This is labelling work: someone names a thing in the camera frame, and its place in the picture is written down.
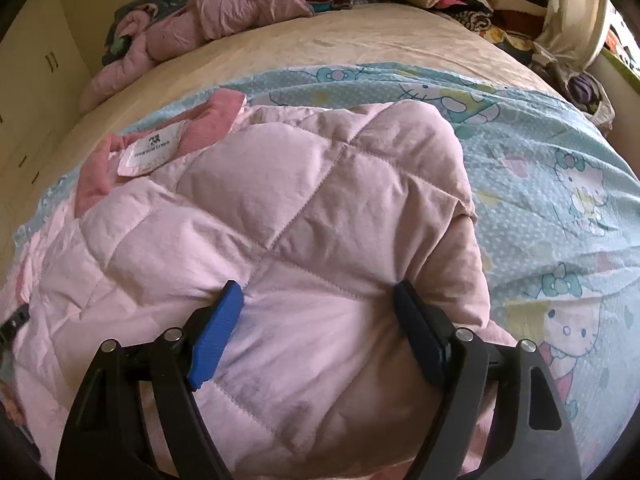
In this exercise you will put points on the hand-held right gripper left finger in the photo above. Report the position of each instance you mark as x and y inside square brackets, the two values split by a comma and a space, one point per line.
[215, 330]

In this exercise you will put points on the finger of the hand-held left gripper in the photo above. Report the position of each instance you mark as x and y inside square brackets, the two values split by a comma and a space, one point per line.
[14, 321]

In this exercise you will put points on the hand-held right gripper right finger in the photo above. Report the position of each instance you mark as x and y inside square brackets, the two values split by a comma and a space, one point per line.
[420, 330]

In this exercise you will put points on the cream curtain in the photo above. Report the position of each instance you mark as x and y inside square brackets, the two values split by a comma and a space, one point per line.
[570, 10]

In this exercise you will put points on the small green cloth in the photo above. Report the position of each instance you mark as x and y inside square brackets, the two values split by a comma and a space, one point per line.
[118, 45]

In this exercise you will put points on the crumpled pink duvet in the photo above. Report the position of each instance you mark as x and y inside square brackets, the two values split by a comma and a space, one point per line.
[225, 10]

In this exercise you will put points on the blue cartoon printed blanket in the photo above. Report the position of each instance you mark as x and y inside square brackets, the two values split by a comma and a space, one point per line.
[550, 210]

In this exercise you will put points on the pink quilted jacket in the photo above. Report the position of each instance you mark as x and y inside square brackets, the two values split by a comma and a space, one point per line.
[300, 185]

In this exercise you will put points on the cream bed sheet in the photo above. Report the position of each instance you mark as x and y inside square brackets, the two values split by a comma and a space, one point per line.
[300, 45]

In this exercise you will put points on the cream wardrobe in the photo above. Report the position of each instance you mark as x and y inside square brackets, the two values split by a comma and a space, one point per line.
[30, 85]

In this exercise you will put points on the purple cloth bundle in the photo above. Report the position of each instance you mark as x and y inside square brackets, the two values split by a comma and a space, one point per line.
[582, 87]

